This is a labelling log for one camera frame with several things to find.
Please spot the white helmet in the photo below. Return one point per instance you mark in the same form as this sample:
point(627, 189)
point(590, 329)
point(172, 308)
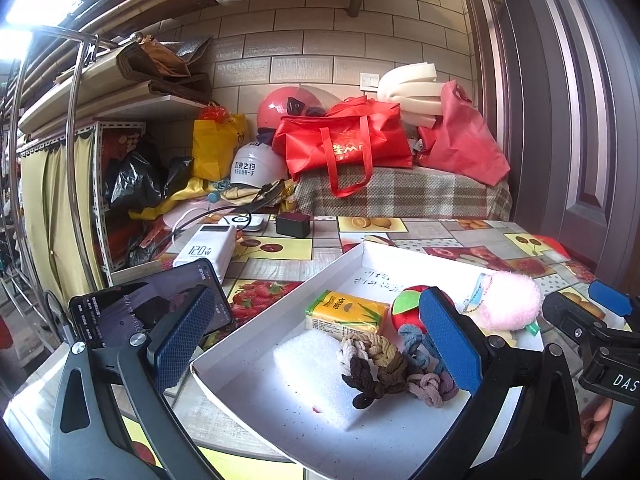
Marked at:
point(257, 165)

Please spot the yellow green tissue pack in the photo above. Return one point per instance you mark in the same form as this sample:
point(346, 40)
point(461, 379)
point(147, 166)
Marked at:
point(345, 312)

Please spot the yellow curtain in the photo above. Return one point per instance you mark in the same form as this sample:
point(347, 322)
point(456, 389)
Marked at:
point(47, 210)

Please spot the folded cardboard pile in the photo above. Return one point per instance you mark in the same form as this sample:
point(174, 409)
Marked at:
point(160, 67)

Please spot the metal tube rack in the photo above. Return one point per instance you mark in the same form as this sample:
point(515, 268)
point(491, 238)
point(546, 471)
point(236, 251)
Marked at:
point(75, 110)

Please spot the white power bank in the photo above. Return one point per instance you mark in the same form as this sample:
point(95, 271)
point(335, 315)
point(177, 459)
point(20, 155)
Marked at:
point(205, 252)

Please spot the white foam block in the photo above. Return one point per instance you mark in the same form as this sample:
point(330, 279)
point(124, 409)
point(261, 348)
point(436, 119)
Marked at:
point(315, 375)

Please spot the white foam rolls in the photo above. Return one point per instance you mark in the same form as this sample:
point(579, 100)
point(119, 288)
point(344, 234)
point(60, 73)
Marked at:
point(407, 87)

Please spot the yellow bag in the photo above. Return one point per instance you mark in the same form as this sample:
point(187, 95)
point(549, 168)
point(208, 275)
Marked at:
point(217, 145)

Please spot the white wall switch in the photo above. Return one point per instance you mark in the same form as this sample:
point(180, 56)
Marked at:
point(370, 81)

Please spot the pink fluffy pouch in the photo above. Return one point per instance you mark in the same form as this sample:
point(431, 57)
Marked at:
point(510, 300)

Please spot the black power adapter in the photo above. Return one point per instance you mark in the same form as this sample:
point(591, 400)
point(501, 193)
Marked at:
point(292, 225)

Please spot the black plastic bag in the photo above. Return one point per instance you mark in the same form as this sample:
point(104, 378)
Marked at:
point(135, 180)

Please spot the red tote bag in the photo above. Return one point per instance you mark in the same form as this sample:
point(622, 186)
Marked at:
point(345, 140)

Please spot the black smartphone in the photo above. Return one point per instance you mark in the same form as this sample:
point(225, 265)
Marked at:
point(140, 300)

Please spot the metal storage shelf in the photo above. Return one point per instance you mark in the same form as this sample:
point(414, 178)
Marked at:
point(100, 110)

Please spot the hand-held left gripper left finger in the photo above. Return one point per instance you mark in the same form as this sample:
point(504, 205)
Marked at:
point(180, 337)

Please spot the white round charger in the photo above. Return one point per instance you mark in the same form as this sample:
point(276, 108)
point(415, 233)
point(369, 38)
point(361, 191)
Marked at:
point(242, 222)

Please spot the red apple soft toy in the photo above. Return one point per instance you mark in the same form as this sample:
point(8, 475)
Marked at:
point(407, 307)

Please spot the person's right hand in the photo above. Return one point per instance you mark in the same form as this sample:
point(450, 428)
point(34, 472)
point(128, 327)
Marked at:
point(599, 425)

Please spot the fruit print tablecloth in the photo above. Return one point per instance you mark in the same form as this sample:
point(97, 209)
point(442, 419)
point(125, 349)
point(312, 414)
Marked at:
point(280, 249)

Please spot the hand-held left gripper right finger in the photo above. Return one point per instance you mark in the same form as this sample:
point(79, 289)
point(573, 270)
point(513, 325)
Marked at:
point(450, 342)

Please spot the white cardboard box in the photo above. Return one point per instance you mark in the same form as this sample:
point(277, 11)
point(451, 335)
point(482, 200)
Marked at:
point(280, 425)

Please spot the pink helmet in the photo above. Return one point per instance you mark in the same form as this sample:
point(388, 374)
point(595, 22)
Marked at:
point(280, 107)

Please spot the plaid blanket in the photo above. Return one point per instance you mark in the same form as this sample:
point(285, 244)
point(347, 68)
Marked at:
point(400, 192)

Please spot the red non-woven bag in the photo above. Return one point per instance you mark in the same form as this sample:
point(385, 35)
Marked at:
point(465, 145)

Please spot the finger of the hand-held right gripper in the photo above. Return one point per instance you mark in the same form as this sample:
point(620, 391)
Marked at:
point(570, 310)
point(612, 297)

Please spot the yellow cloth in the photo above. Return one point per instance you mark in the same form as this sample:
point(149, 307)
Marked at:
point(170, 200)

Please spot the purple brown door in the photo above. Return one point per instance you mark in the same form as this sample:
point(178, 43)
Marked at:
point(575, 110)

